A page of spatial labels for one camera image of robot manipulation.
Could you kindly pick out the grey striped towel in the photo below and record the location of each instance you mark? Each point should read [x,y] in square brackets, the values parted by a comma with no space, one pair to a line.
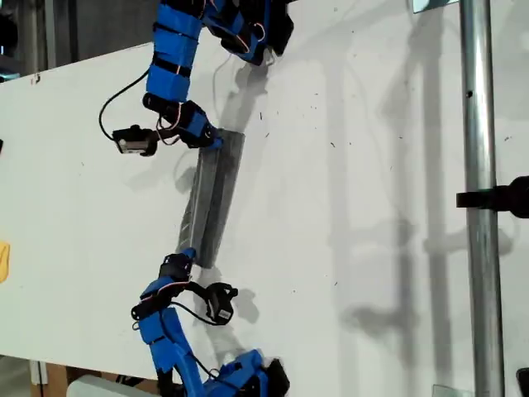
[215,198]

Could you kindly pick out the white plastic box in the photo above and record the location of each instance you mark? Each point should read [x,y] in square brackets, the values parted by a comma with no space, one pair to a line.
[95,388]

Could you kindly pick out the small metal edge clip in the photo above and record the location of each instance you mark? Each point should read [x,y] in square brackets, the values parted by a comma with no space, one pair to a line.
[36,77]

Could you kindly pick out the wooden table leg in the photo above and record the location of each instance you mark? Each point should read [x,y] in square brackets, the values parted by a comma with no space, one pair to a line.
[53,380]

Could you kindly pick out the yellow object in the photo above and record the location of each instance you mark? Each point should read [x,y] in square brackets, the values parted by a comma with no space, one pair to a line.
[3,262]

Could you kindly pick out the black clamp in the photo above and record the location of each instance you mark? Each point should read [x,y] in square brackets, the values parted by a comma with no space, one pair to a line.
[496,197]

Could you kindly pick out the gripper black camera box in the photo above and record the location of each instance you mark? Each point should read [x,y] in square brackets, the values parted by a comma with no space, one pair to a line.
[134,142]
[219,306]

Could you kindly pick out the steel post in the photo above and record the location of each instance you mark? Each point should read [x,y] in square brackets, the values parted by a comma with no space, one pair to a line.
[479,124]

